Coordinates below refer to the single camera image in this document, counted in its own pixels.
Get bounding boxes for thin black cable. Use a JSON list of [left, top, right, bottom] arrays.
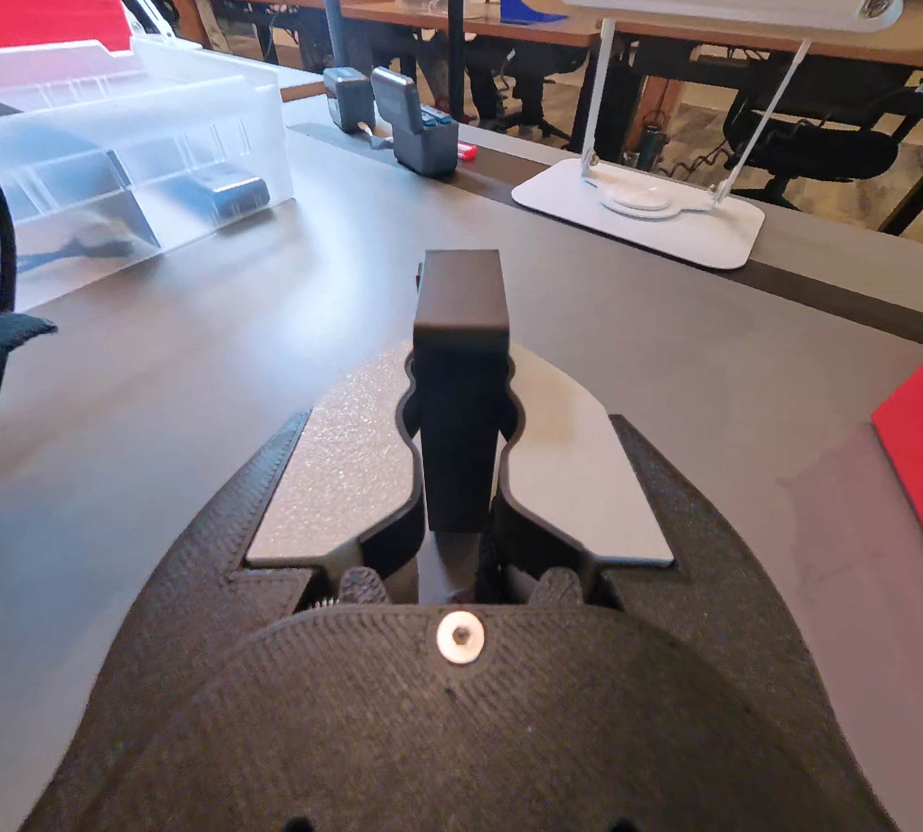
[[14, 226, 145, 271]]

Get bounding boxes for blue bin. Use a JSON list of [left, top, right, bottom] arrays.
[[499, 0, 571, 25]]

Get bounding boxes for black stand pole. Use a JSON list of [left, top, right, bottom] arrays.
[[446, 0, 470, 119]]

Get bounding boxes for dark green jug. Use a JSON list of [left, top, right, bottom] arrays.
[[635, 111, 672, 170]]

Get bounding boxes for wooden desk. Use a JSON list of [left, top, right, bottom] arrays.
[[186, 0, 923, 65]]

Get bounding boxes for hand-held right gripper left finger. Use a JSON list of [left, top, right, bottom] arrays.
[[247, 344, 428, 577]]

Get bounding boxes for clear plastic bin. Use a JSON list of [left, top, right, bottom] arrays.
[[0, 35, 282, 119], [0, 75, 297, 314]]

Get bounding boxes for red plastic bin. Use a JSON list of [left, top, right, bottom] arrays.
[[871, 363, 923, 526], [0, 0, 134, 54]]

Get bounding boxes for black office chair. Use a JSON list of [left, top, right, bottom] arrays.
[[721, 53, 923, 199]]

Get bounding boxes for black usb hub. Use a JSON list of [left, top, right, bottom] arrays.
[[412, 249, 511, 534], [173, 161, 271, 220]]

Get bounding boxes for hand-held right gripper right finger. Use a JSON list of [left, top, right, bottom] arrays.
[[496, 344, 676, 571]]

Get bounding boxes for grey battery charger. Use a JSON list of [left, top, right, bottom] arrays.
[[322, 66, 376, 134]]

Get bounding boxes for grey clamp mounts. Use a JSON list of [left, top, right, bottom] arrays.
[[371, 68, 460, 179]]

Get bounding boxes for black braided usb cable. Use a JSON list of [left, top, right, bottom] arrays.
[[0, 186, 19, 314]]

